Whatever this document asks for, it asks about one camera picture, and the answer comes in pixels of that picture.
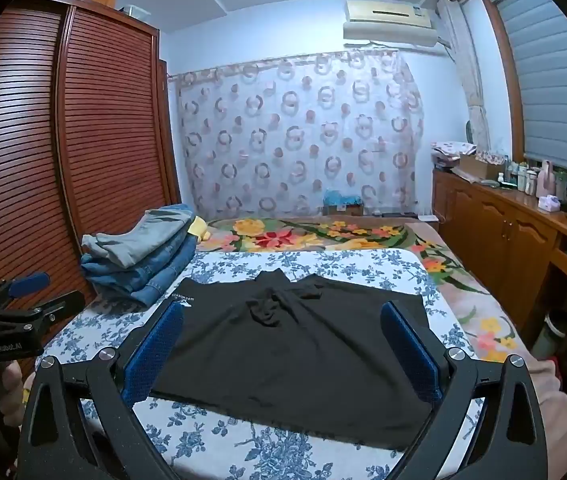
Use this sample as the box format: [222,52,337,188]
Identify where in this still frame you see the cardboard box with blue cloth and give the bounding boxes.
[322,190,364,217]

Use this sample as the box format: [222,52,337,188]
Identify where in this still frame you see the folded blue jeans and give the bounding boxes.
[91,260,197,307]
[81,204,199,291]

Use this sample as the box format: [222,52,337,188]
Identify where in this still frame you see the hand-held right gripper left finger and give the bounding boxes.
[16,302,187,480]

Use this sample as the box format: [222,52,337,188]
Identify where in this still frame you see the black pants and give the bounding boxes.
[151,269,434,453]

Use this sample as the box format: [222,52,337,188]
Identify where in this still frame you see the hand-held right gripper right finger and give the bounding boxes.
[381,301,549,480]

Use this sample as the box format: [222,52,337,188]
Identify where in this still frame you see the wooden louvered wardrobe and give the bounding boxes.
[0,0,182,376]

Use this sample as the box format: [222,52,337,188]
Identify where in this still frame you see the beige side curtain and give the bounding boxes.
[436,0,491,153]

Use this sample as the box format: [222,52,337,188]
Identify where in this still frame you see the wooden window frame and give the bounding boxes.
[478,0,527,161]

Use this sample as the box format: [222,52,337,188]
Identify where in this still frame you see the grey trash bin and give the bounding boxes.
[531,310,567,358]

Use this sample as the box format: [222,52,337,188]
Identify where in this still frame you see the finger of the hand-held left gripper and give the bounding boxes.
[0,272,50,313]
[0,290,86,335]

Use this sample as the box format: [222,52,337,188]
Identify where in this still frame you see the yellow plush toy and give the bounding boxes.
[188,216,214,241]

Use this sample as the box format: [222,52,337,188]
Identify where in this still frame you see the row of toiletry bottles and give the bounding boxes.
[496,160,539,193]

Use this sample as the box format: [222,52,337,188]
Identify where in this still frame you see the folded floral cloth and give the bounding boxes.
[431,140,478,157]

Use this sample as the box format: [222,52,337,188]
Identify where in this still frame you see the colourful floral blanket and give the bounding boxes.
[196,214,567,480]

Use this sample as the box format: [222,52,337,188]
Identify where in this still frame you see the blue floral bedsheet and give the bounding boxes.
[38,247,487,480]

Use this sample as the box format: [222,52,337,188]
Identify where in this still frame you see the wall air conditioner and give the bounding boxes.
[342,0,438,47]

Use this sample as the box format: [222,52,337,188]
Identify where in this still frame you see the grey window blind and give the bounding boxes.
[488,0,567,181]

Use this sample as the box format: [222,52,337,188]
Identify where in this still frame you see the open cardboard box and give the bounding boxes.
[458,152,507,181]

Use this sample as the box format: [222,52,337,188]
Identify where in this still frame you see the wooden sideboard cabinet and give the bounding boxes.
[431,167,567,356]

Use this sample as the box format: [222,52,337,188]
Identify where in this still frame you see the circle-patterned sheer curtain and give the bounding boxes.
[171,47,425,221]

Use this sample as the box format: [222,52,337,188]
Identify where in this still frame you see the folded grey pants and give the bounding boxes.
[82,208,195,267]

